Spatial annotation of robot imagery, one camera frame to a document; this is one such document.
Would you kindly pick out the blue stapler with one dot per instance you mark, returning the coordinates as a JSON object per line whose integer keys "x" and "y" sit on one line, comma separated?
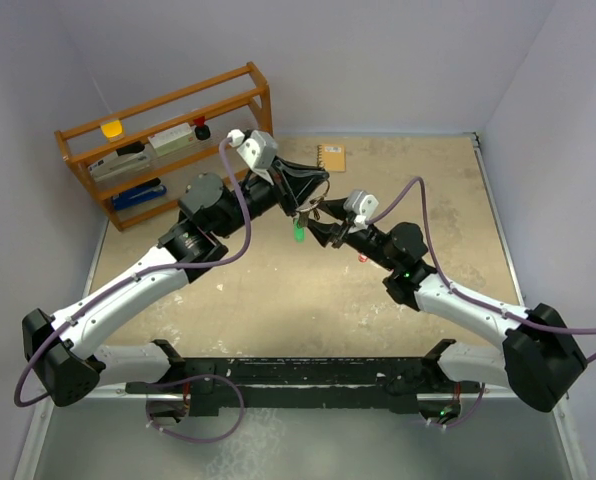
{"x": 142, "y": 193}

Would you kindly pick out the green plastic key tag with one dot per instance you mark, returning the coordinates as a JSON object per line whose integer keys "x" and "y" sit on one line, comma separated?
{"x": 299, "y": 234}

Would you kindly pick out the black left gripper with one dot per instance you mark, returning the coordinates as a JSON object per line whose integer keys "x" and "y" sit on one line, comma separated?
{"x": 301, "y": 180}

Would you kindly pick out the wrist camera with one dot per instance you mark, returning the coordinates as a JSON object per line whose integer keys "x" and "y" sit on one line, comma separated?
{"x": 257, "y": 149}
{"x": 360, "y": 206}

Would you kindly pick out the white black stapler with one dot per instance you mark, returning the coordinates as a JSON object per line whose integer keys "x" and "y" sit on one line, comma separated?
{"x": 126, "y": 160}

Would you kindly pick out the brown spiral notebook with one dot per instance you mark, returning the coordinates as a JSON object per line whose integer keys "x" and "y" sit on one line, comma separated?
{"x": 331, "y": 157}

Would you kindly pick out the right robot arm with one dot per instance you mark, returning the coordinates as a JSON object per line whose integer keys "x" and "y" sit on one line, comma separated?
{"x": 530, "y": 351}

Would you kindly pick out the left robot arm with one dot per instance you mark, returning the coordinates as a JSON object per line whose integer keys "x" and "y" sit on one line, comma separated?
{"x": 65, "y": 349}

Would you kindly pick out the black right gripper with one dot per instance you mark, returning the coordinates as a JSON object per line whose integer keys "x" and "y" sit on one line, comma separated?
{"x": 331, "y": 232}

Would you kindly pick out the black red stamp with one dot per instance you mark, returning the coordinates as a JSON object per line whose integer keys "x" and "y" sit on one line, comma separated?
{"x": 201, "y": 129}

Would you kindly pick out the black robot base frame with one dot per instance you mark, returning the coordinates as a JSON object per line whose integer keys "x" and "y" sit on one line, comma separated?
{"x": 401, "y": 385}

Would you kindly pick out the white box on shelf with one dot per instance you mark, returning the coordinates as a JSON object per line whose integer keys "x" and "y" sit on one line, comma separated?
{"x": 172, "y": 139}

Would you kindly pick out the yellow sticky note pad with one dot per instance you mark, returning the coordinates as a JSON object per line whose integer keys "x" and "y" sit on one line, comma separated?
{"x": 112, "y": 129}

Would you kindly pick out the orange wooden shelf rack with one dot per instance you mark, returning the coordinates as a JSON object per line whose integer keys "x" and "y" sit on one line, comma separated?
{"x": 236, "y": 99}

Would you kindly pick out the large silver keyring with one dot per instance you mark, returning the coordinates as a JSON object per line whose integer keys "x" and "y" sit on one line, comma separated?
{"x": 309, "y": 207}

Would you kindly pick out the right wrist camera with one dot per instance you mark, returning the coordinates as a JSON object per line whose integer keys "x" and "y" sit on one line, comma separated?
{"x": 360, "y": 206}

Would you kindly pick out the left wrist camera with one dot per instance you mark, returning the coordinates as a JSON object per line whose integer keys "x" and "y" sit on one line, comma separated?
{"x": 257, "y": 149}

